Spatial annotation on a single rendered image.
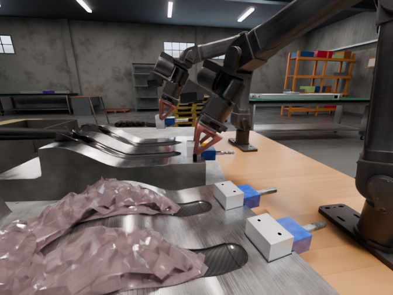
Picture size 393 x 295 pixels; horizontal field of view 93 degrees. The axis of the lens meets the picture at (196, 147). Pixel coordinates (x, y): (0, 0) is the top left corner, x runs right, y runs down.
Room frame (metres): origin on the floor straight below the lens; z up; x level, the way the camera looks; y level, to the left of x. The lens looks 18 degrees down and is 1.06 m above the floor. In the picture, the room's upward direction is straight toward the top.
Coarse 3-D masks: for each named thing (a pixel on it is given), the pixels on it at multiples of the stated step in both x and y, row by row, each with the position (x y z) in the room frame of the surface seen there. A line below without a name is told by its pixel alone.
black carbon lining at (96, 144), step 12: (72, 132) 0.49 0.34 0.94; (108, 132) 0.58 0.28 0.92; (96, 144) 0.47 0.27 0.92; (132, 144) 0.58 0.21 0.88; (144, 144) 0.59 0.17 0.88; (156, 144) 0.59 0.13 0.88; (168, 144) 0.59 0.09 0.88; (120, 156) 0.46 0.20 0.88; (132, 156) 0.48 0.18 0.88; (144, 156) 0.48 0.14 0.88; (156, 156) 0.47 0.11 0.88; (168, 156) 0.45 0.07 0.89
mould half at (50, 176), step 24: (72, 144) 0.42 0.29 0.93; (120, 144) 0.53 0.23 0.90; (24, 168) 0.44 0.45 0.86; (48, 168) 0.39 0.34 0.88; (72, 168) 0.39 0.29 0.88; (96, 168) 0.39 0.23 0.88; (120, 168) 0.40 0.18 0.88; (144, 168) 0.40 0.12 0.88; (168, 168) 0.40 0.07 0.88; (192, 168) 0.40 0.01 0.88; (0, 192) 0.38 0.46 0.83; (24, 192) 0.38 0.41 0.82; (48, 192) 0.39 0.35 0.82
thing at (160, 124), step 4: (156, 116) 0.73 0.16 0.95; (172, 116) 0.78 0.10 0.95; (156, 120) 0.73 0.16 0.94; (160, 120) 0.73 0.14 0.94; (164, 120) 0.74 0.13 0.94; (168, 120) 0.74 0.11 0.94; (172, 120) 0.74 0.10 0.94; (176, 120) 0.76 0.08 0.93; (180, 120) 0.76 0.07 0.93; (184, 120) 0.76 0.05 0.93; (156, 124) 0.73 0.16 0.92; (160, 124) 0.73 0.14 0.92; (164, 124) 0.74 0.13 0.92; (168, 124) 0.74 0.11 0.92; (172, 124) 0.74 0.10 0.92; (156, 128) 0.73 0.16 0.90; (160, 128) 0.74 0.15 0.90; (164, 128) 0.74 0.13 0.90
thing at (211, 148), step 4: (188, 144) 0.47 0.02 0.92; (192, 144) 0.47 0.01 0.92; (188, 148) 0.45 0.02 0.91; (192, 148) 0.45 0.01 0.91; (200, 148) 0.45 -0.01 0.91; (208, 148) 0.47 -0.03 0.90; (212, 148) 0.47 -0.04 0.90; (188, 152) 0.45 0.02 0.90; (192, 152) 0.45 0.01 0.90; (204, 152) 0.45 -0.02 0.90; (208, 152) 0.46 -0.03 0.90; (212, 152) 0.46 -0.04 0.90; (216, 152) 0.47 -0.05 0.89; (220, 152) 0.47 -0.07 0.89; (224, 152) 0.47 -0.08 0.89; (228, 152) 0.48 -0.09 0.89; (232, 152) 0.48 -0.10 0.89; (188, 156) 0.45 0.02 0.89; (192, 156) 0.45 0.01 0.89; (200, 156) 0.45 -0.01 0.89; (204, 156) 0.45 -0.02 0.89; (208, 156) 0.46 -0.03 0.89; (212, 156) 0.46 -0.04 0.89
